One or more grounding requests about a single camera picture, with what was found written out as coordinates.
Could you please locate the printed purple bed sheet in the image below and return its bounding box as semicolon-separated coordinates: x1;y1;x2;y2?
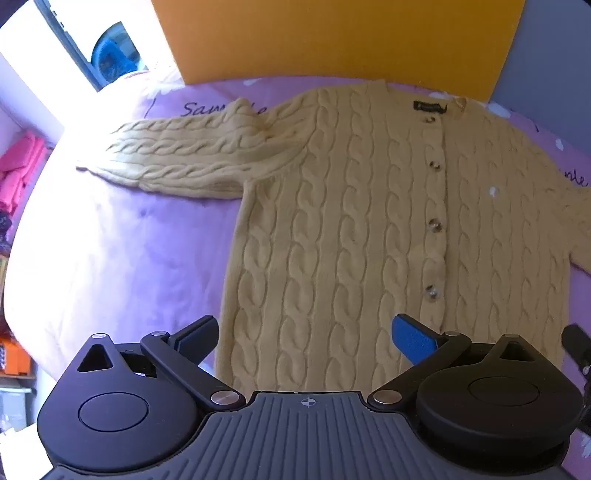
4;69;591;398

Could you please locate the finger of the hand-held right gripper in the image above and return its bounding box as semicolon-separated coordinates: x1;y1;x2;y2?
561;324;591;370

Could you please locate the blue plastic object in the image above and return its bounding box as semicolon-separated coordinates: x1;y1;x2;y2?
90;23;140;89

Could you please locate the orange box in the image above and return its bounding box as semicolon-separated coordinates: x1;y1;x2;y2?
0;335;36;377

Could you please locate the orange headboard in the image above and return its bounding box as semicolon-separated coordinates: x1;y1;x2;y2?
151;0;527;101

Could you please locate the pile of pink clothes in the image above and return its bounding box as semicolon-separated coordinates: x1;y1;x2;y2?
0;129;51;220

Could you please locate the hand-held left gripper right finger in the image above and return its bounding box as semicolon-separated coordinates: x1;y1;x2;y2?
368;314;536;411

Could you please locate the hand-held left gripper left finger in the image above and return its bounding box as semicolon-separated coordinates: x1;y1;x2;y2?
76;315;245;411

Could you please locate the yellow cable knit cardigan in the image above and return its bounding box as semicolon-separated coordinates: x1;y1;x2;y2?
76;79;591;393

